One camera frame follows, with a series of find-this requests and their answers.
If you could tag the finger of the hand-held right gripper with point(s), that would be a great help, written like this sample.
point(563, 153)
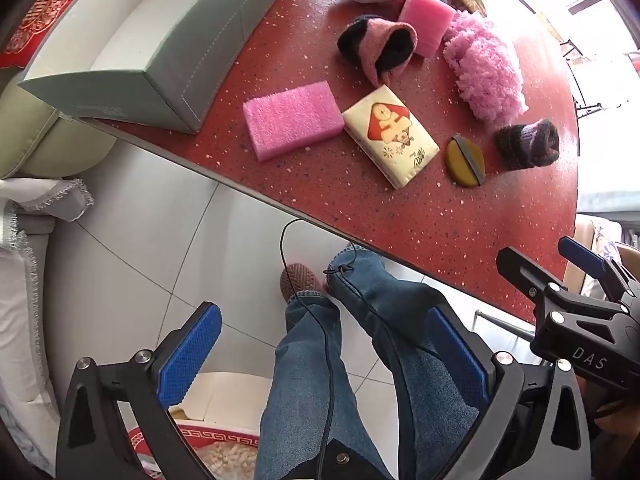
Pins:
point(520, 270)
point(580, 252)

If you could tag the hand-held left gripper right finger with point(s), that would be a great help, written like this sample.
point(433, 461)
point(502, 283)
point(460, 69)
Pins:
point(460, 355)

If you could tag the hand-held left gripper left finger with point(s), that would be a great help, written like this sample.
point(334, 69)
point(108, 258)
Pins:
point(192, 350)

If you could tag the yellow round puff grey band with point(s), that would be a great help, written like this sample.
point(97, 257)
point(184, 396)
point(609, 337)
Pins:
point(462, 165)

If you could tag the dark purple knit sock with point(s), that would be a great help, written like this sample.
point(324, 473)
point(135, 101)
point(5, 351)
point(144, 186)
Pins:
point(527, 142)

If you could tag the cream printed tissue pack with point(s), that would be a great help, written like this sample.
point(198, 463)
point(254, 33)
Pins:
point(390, 135)

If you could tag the pink fluffy chenille cloth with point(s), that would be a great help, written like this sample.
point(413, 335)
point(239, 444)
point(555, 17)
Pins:
point(485, 70)

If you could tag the pink foam sponge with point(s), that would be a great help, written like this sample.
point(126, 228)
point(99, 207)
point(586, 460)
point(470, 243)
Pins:
point(290, 117)
point(425, 20)

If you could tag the pink knit sock dark cuff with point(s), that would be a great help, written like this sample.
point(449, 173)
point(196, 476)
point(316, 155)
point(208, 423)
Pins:
point(380, 42)

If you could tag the tan knit hat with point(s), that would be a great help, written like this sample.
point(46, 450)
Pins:
point(470, 0)

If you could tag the grey storage box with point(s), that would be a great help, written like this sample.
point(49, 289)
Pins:
point(165, 75)

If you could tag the floral seat cushion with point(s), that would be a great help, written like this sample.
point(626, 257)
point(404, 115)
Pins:
point(592, 232)

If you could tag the brown chair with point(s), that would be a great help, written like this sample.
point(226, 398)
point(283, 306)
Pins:
point(631, 255)

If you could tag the person's legs in jeans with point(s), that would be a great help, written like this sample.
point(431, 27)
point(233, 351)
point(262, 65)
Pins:
point(400, 340)

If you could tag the white cardboard box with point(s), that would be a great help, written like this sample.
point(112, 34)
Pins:
point(230, 400)

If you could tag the red patterned round basin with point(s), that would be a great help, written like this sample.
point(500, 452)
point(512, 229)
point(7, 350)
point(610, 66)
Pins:
point(215, 435)

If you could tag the person's left leg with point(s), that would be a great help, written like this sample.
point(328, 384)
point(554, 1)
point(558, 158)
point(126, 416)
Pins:
point(300, 385)

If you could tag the pink knit slipper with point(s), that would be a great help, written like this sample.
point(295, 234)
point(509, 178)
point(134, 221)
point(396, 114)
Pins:
point(300, 280)

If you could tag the person's dark jacket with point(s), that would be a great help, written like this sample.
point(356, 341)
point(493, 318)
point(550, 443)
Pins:
point(350, 460)

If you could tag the white fringed blanket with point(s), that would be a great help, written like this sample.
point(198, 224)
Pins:
point(20, 310)

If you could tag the green leather sofa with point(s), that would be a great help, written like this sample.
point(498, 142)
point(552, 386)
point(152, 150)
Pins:
point(35, 145)

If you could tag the red embroidered cushion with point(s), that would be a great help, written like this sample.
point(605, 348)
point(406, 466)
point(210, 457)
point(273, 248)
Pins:
point(40, 15)

